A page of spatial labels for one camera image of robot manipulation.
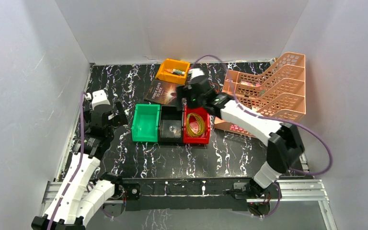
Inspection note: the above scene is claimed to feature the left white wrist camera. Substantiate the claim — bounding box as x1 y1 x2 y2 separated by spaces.
91 90 110 110

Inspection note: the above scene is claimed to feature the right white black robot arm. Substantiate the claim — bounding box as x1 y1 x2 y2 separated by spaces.
176 77 305 199

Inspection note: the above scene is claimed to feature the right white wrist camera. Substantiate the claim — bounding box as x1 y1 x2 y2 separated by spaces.
187 68 205 84

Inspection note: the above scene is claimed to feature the marker in orange bin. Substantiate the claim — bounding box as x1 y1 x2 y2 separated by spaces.
165 69 186 76

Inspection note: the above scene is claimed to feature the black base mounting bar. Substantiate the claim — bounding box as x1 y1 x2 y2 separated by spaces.
123 177 251 211

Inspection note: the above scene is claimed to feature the pink tiered file tray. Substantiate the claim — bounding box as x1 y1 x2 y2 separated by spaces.
222 52 306 122

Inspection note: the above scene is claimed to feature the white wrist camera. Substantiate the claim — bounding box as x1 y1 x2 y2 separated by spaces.
91 90 110 110
187 68 205 84

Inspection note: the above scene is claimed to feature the red plastic bin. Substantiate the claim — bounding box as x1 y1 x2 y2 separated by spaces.
183 106 210 145

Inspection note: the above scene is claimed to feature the aluminium frame rail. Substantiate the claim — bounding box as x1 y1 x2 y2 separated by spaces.
39 179 339 230

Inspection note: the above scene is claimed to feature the orange plastic bin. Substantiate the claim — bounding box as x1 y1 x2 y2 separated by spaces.
156 58 190 85

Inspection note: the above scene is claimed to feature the green plastic bin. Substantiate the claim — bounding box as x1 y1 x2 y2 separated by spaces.
131 103 161 143

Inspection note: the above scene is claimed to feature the dark paperback book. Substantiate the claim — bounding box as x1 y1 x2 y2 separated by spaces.
144 79 181 106

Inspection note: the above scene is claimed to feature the yellow green coiled cable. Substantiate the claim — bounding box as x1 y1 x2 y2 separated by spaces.
185 112 206 138

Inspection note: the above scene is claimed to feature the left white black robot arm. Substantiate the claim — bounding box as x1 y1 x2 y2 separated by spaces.
31 101 128 230

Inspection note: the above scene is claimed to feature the black plastic bin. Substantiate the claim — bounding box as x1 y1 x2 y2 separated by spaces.
158 105 184 143

